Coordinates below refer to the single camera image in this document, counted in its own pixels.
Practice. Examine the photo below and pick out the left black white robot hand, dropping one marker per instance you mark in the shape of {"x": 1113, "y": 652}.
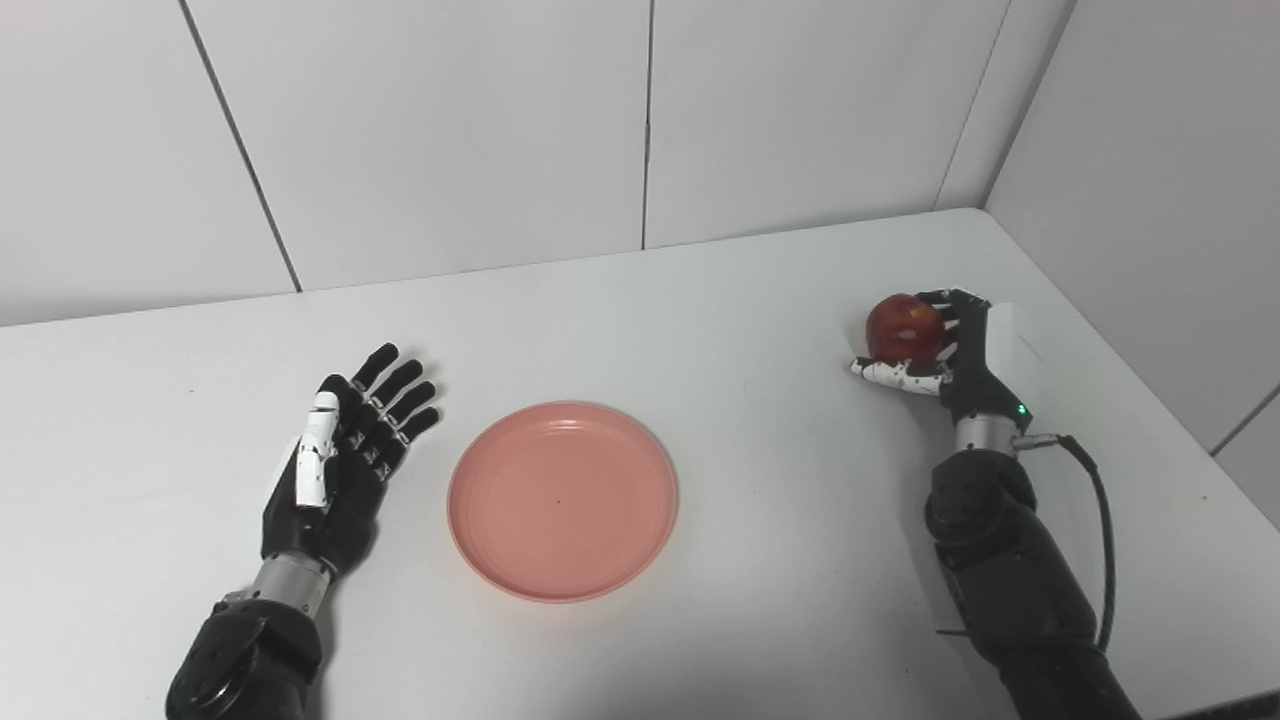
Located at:
{"x": 335, "y": 500}

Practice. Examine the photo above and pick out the pink round plate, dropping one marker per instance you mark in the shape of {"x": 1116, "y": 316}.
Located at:
{"x": 562, "y": 502}

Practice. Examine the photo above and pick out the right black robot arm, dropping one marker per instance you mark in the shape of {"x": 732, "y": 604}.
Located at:
{"x": 1010, "y": 570}

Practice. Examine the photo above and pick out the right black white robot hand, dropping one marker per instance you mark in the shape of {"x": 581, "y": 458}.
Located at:
{"x": 985, "y": 370}

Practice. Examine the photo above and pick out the red apple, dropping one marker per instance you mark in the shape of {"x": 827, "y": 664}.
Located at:
{"x": 900, "y": 325}

